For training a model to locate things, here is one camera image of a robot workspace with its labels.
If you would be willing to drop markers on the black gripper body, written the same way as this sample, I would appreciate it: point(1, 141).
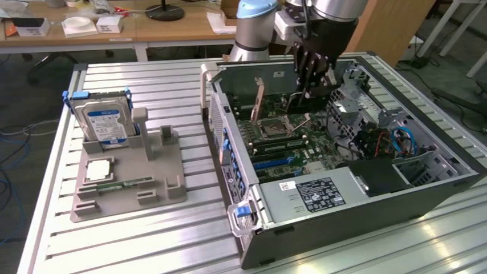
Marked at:
point(328, 37)

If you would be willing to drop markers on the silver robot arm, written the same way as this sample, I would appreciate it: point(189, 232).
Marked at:
point(252, 34)

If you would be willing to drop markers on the blue expansion slot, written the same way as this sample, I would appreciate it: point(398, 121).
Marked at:
point(273, 162)

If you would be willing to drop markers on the wooden cabinet panel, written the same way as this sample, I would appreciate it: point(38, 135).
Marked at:
point(389, 28)

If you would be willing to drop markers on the copper socket cover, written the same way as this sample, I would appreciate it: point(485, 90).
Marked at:
point(260, 100)

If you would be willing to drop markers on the metal locking lever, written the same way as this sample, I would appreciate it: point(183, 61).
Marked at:
point(302, 122)

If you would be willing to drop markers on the CPU socket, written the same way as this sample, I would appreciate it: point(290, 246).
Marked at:
point(276, 128)

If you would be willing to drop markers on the green motherboard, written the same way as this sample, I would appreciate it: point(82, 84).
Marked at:
point(316, 140)

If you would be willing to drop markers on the black power adapter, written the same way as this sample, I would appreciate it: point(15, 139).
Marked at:
point(418, 62)

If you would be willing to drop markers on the black installed RAM stick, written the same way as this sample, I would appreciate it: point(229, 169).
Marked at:
point(278, 142)
point(282, 148)

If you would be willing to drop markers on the cardboard box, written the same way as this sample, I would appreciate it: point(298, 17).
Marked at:
point(230, 11)

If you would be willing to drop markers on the black lamp base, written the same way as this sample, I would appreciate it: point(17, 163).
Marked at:
point(166, 14)

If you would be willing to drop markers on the wooden desk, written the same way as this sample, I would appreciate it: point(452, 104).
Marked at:
point(153, 31)

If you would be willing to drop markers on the metal disk bay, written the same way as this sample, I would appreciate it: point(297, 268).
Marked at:
point(426, 165)

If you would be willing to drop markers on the grey power supply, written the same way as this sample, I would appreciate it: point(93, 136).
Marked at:
point(289, 199)

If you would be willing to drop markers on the small white labelled box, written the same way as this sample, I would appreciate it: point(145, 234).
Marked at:
point(110, 25)

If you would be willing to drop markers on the black open PC case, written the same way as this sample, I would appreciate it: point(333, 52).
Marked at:
point(342, 228)

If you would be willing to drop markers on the grey printed parts rack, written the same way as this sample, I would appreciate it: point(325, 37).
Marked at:
point(153, 177)

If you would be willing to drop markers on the hard disk with blue caddy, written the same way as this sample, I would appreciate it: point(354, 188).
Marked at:
point(103, 120)

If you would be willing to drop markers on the white round holder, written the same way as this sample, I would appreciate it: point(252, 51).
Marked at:
point(81, 27)

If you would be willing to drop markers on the green RAM stick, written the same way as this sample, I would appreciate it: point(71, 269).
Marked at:
point(122, 184)

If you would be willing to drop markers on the silver CPU chip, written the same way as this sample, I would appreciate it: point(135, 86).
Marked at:
point(98, 170)

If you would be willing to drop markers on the black office chair base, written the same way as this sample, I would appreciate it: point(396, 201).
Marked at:
point(50, 65)

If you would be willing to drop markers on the white box with black top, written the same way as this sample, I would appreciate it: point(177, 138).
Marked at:
point(30, 27)

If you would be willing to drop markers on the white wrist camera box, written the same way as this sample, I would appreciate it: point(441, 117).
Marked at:
point(286, 25)

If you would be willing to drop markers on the white table frame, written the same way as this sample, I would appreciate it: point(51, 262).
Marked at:
point(458, 25)

